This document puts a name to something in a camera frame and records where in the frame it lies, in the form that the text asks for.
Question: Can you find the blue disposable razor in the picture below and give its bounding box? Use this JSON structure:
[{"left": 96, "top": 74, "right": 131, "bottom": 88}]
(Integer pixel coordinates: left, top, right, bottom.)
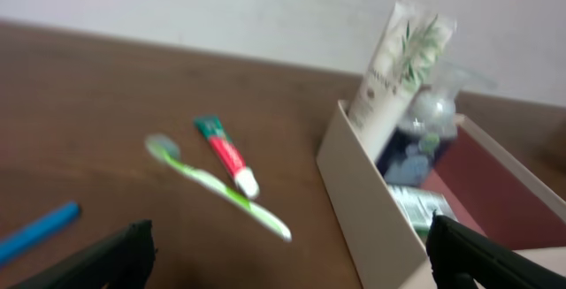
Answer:
[{"left": 1, "top": 202, "right": 80, "bottom": 266}]

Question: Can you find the green white toothbrush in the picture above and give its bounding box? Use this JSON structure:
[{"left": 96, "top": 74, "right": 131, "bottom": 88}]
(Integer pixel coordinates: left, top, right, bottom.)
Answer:
[{"left": 145, "top": 133, "right": 292, "bottom": 242}]

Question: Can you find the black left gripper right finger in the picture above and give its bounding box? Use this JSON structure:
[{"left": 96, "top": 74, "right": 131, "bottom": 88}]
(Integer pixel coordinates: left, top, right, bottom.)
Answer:
[{"left": 425, "top": 215, "right": 565, "bottom": 289}]

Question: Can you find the red green toothpaste tube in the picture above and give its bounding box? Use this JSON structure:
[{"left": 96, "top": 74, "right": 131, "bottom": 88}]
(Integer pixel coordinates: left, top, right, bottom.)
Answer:
[{"left": 194, "top": 116, "right": 260, "bottom": 199}]

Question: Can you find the white cream tube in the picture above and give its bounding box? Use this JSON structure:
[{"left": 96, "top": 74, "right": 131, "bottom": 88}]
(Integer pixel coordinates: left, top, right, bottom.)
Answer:
[{"left": 348, "top": 0, "right": 457, "bottom": 161}]

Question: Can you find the green white soap packet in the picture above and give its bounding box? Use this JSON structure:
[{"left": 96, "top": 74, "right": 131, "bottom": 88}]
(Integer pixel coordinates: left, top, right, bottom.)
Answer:
[{"left": 387, "top": 185, "right": 457, "bottom": 240}]

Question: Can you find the white box, pink inside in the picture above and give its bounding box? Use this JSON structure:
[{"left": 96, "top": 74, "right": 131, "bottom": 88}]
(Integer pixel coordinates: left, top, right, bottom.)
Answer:
[{"left": 317, "top": 101, "right": 565, "bottom": 289}]

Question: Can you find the dark blue clear bottle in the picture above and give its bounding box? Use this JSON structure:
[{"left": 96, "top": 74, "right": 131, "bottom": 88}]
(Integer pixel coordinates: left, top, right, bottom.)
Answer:
[{"left": 376, "top": 61, "right": 496, "bottom": 187}]

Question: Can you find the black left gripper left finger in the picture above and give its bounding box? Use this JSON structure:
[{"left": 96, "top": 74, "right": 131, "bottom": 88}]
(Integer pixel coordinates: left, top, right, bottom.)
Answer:
[{"left": 13, "top": 219, "right": 156, "bottom": 289}]

